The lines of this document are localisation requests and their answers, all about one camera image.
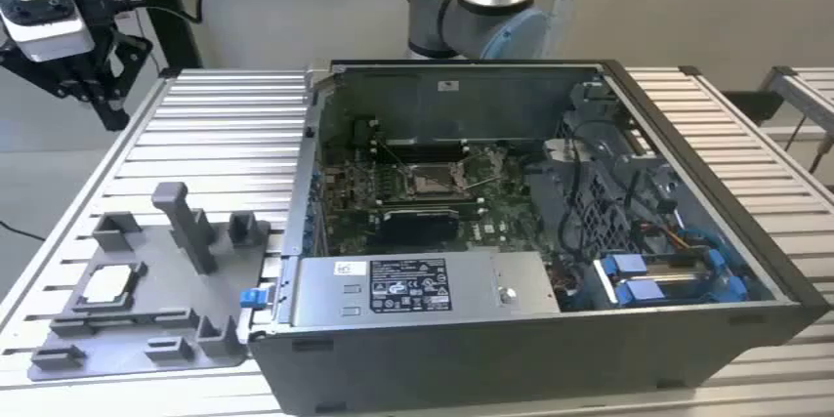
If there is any silver CPU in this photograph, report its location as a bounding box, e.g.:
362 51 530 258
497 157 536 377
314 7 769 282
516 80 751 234
82 264 142 305

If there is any CPU socket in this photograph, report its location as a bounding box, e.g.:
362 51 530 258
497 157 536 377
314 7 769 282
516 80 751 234
408 162 469 193

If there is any black RAM slot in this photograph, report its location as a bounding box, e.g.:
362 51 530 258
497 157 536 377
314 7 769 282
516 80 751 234
376 201 488 210
376 195 488 204

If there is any black stand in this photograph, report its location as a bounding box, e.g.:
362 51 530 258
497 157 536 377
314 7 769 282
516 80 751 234
123 0 205 71

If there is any grey parts rack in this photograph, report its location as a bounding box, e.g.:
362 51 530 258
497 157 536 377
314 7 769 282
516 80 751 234
29 181 274 382

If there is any black graphics card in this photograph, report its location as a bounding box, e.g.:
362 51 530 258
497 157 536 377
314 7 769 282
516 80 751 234
380 208 460 246

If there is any metal locking lever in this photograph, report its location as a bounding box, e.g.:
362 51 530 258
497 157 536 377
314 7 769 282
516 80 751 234
461 152 505 192

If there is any green motherboard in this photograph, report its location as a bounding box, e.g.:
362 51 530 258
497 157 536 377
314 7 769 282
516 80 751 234
318 116 562 262

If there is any silver power supply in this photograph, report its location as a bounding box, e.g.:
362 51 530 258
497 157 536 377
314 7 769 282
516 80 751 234
290 250 562 329

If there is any black PC case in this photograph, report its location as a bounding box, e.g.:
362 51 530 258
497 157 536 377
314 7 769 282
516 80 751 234
250 59 833 416

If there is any grey perforated drive cage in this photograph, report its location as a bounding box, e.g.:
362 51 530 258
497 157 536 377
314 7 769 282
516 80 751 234
528 108 693 262

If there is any hard disk in blue carrier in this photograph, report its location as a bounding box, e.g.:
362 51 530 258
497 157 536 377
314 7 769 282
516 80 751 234
609 274 745 311
593 250 725 286

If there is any black box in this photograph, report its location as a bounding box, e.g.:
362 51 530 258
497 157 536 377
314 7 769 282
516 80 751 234
720 89 785 126

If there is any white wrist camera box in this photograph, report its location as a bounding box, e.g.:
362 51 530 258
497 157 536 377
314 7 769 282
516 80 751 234
0 0 99 64

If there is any black floor cable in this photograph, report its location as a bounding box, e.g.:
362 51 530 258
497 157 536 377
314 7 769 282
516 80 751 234
0 220 47 243

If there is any orange and yellow wire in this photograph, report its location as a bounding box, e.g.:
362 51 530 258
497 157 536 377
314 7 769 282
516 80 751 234
641 224 712 255

